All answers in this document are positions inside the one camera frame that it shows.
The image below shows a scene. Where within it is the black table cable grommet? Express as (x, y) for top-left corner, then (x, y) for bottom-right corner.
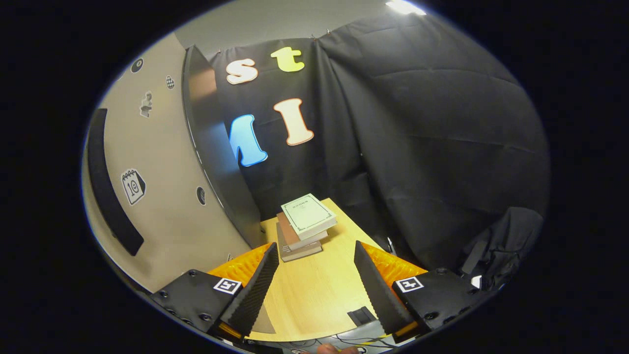
(347, 306), (377, 326)

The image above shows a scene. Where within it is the dark grey cabinet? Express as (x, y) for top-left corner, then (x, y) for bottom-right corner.
(182, 44), (267, 249)

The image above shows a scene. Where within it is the black cabinet door handle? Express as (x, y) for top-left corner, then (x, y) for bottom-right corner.
(87, 108), (145, 257)

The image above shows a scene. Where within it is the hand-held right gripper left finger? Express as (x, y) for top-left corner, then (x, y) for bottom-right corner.
(149, 242), (280, 345)

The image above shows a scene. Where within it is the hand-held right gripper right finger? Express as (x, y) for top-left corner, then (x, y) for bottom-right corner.
(353, 240), (488, 341)

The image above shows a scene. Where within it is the brown paperback book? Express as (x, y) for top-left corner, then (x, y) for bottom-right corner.
(276, 212), (329, 251)

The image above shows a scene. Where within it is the dark cloth bundle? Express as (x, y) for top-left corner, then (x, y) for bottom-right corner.
(459, 206), (544, 291)

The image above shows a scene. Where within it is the grey-brown paperback book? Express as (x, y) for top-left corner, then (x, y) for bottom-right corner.
(276, 224), (323, 262)

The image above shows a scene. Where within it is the green paperback book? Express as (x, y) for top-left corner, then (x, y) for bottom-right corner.
(281, 193), (338, 241)

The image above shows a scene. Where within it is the black backdrop cloth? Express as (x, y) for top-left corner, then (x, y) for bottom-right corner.
(209, 12), (551, 291)

